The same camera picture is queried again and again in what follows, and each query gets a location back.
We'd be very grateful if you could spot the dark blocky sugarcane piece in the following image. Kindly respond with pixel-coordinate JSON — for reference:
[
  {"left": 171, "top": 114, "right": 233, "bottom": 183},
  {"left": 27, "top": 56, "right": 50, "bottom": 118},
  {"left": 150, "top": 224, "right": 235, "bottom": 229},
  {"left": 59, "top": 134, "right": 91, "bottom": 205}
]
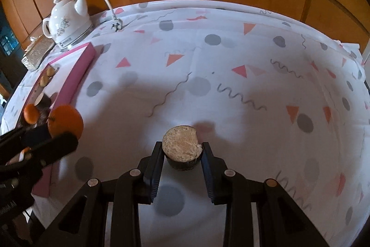
[{"left": 34, "top": 92, "right": 53, "bottom": 109}]

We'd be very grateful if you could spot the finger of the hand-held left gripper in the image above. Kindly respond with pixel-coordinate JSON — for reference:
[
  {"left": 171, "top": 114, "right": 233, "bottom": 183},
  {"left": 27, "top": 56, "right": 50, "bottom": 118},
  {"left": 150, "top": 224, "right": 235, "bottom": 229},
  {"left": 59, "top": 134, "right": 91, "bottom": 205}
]
[
  {"left": 17, "top": 132, "right": 79, "bottom": 168},
  {"left": 0, "top": 123, "right": 49, "bottom": 158}
]

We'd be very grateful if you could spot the white patterned tablecloth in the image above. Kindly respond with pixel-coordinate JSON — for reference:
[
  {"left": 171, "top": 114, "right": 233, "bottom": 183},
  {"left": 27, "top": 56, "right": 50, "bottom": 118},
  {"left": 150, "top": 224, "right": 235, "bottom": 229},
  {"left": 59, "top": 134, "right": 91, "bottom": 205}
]
[{"left": 0, "top": 0, "right": 370, "bottom": 247}]

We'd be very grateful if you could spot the glittery tissue box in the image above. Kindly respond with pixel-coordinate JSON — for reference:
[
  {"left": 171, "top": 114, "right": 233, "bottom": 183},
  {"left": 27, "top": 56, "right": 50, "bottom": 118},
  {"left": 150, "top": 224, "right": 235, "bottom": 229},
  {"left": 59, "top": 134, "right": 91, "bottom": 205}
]
[{"left": 21, "top": 35, "right": 55, "bottom": 72}]

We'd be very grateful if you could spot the large orange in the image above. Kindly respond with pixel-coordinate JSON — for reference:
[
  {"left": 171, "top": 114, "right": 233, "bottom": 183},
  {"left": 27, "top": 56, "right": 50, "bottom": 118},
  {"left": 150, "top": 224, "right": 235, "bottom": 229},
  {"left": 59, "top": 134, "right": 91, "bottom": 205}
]
[{"left": 47, "top": 104, "right": 84, "bottom": 140}]

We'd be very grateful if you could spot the sugarcane piece with pale cut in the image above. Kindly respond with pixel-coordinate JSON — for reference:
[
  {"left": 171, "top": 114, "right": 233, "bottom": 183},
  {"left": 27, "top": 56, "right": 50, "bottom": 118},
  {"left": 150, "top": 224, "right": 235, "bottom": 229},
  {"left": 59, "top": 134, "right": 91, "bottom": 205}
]
[{"left": 162, "top": 125, "right": 202, "bottom": 171}]

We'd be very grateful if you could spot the white power cable with plug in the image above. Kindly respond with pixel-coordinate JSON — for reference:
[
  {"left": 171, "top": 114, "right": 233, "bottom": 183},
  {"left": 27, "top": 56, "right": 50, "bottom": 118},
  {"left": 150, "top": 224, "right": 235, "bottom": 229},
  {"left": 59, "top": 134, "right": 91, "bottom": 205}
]
[{"left": 78, "top": 0, "right": 124, "bottom": 32}]

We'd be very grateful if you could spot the white ceramic electric kettle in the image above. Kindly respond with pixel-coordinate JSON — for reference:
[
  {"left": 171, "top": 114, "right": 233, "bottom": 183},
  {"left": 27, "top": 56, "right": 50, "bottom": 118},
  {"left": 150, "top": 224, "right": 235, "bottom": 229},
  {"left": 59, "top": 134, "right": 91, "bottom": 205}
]
[{"left": 42, "top": 0, "right": 93, "bottom": 48}]

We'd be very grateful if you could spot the small orange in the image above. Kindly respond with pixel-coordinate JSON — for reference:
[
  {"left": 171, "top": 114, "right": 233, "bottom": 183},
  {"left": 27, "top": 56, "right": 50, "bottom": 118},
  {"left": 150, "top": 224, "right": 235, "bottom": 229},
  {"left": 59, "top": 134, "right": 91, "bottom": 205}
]
[{"left": 24, "top": 104, "right": 41, "bottom": 124}]

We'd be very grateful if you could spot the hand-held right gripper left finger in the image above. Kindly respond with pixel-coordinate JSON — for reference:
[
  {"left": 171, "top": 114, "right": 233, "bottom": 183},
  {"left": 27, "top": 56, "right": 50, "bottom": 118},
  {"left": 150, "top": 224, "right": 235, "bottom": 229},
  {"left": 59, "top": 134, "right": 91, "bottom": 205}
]
[{"left": 43, "top": 141, "right": 164, "bottom": 247}]

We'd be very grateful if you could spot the pink tray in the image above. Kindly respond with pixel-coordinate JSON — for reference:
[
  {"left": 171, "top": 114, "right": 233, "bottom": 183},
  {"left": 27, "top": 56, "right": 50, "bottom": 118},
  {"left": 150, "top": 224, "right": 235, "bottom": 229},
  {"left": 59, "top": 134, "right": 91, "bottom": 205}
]
[{"left": 17, "top": 42, "right": 96, "bottom": 198}]

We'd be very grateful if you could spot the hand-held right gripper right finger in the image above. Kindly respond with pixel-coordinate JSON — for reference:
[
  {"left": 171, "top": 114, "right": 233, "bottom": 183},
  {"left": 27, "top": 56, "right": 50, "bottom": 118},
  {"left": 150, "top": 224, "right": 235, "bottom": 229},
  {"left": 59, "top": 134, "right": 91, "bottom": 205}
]
[{"left": 201, "top": 142, "right": 330, "bottom": 247}]

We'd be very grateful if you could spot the orange carrot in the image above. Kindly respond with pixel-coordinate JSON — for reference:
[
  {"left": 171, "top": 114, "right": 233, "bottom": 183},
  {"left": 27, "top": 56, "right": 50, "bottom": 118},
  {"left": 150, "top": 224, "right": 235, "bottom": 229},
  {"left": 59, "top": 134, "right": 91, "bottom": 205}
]
[{"left": 12, "top": 148, "right": 32, "bottom": 164}]

